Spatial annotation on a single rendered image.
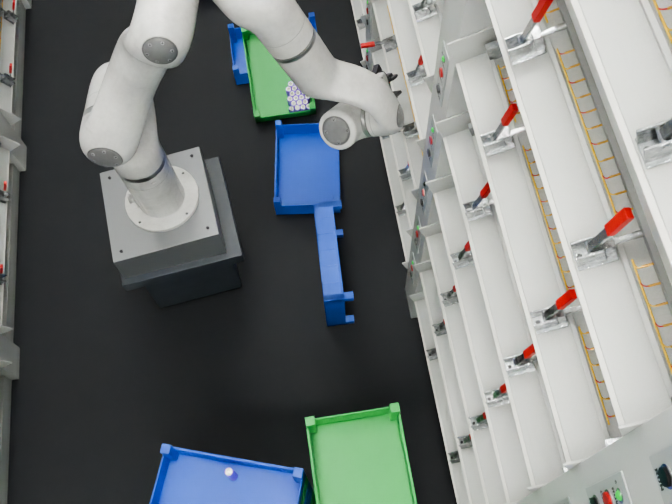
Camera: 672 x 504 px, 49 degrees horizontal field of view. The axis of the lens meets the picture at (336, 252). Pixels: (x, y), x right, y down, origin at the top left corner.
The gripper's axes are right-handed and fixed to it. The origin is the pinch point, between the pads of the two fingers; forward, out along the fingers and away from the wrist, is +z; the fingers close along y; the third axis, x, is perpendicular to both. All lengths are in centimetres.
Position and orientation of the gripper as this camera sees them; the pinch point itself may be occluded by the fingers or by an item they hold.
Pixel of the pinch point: (391, 86)
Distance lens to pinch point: 177.9
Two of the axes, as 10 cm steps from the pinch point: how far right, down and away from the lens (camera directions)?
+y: 2.6, 8.9, 3.8
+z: 4.1, -4.6, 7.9
